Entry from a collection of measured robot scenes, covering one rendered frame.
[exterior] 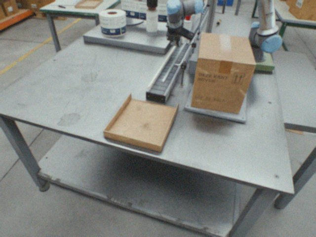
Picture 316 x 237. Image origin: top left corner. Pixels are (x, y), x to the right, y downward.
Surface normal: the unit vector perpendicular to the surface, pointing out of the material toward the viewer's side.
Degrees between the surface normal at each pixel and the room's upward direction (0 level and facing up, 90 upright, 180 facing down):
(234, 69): 90
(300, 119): 0
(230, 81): 90
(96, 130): 0
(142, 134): 0
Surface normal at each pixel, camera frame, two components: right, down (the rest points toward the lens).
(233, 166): 0.03, -0.75
